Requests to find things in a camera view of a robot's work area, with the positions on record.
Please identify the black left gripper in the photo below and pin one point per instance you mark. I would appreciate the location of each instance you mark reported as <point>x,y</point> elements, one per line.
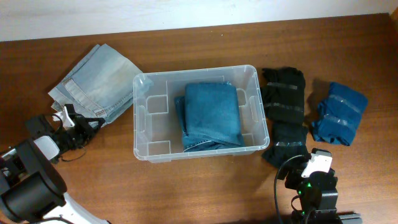
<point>80,129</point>

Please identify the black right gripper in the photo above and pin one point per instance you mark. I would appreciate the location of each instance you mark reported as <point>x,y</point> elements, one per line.
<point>296,173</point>

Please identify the small black taped garment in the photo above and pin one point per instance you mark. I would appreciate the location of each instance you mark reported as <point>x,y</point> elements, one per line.
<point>288,140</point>

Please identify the light blue jeans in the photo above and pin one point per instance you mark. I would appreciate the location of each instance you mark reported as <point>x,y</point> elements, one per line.
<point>100,85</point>

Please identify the teal taped garment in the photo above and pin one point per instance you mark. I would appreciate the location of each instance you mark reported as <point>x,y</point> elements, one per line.
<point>340,115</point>

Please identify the large black taped garment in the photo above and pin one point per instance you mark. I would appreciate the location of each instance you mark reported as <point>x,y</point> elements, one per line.
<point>283,96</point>

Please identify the clear plastic storage container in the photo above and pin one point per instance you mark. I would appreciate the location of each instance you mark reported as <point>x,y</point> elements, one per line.
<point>157,132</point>

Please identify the dark blue jeans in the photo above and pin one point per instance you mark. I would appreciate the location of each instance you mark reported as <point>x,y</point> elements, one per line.
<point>209,116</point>

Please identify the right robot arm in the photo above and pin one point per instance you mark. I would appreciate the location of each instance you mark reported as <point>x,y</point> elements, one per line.
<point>319,207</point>

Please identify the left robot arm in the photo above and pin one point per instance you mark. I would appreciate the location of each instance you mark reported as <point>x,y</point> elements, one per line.
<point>32,190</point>

